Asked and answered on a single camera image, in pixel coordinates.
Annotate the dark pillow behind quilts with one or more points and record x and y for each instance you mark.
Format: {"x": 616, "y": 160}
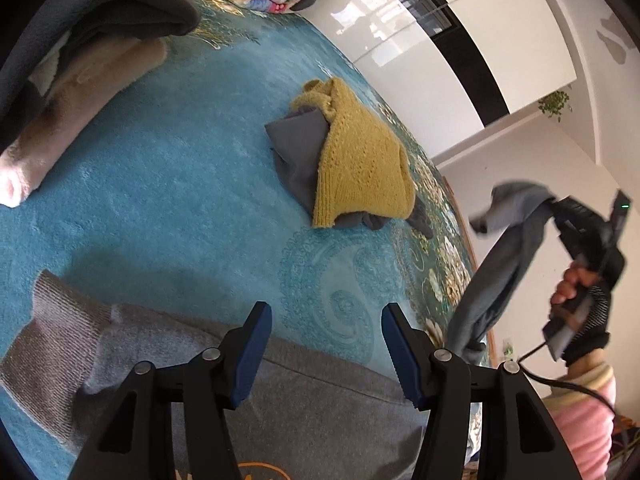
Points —
{"x": 301, "y": 5}

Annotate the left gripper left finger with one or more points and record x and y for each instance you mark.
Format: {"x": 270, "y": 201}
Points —
{"x": 133, "y": 437}

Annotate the grey sweatshirt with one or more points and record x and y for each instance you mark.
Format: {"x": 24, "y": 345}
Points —
{"x": 308, "y": 416}

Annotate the pink sleeve forearm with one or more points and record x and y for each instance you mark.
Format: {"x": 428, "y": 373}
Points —
{"x": 586, "y": 423}

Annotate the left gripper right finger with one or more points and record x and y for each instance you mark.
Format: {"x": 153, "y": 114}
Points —
{"x": 519, "y": 437}

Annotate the white black wardrobe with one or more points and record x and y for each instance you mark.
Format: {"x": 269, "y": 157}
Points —
{"x": 450, "y": 68}

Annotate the hanging green plant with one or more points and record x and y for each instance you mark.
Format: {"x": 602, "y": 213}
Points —
{"x": 555, "y": 105}

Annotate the person right hand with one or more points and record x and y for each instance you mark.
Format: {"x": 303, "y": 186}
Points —
{"x": 574, "y": 276}

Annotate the folded dark grey garment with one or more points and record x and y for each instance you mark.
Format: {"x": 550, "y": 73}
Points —
{"x": 39, "y": 39}

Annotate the folded pink beige garment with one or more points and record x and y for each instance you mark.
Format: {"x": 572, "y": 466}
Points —
{"x": 91, "y": 80}

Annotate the yellow knitted sweater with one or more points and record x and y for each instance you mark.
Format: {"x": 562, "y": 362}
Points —
{"x": 363, "y": 166}

